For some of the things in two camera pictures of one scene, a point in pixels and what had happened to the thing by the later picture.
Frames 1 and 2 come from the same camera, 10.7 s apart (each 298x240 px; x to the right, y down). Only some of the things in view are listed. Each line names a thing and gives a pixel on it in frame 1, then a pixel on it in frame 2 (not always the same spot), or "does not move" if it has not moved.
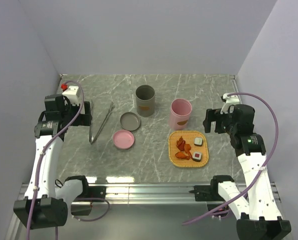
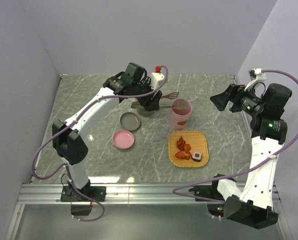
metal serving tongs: (92, 139) to (135, 104)
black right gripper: (213, 115) to (235, 93)
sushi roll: (197, 156) does not move
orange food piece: (181, 155) does not move
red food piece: (180, 144) does not move
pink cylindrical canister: (179, 115) does not move
